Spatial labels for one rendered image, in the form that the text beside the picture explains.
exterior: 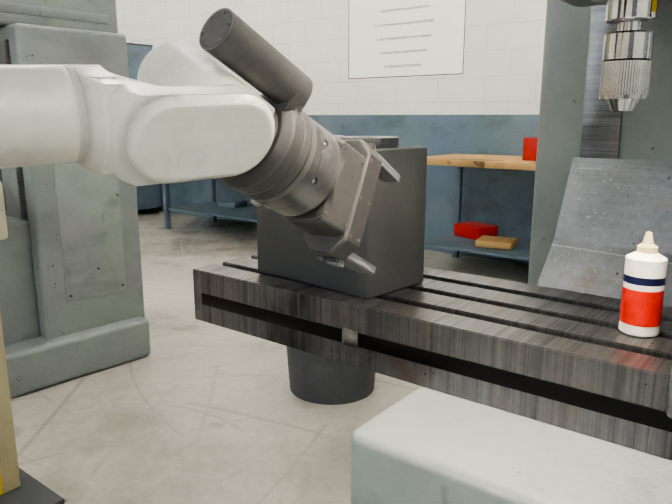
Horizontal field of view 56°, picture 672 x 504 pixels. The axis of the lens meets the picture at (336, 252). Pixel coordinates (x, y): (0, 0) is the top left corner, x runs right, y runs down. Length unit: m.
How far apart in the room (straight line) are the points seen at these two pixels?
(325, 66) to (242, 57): 5.84
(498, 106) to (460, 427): 4.78
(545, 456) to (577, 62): 0.70
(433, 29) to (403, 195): 4.90
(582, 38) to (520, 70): 4.18
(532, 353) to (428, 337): 0.12
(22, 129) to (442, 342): 0.48
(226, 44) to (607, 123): 0.76
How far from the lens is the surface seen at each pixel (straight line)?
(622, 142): 1.11
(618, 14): 0.72
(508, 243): 4.74
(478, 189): 5.44
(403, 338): 0.74
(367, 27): 6.05
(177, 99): 0.43
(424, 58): 5.70
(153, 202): 8.05
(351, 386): 2.69
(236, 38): 0.48
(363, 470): 0.66
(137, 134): 0.43
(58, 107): 0.44
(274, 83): 0.51
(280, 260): 0.90
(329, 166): 0.54
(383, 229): 0.79
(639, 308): 0.72
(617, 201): 1.08
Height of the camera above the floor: 1.19
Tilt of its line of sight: 12 degrees down
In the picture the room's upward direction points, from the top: straight up
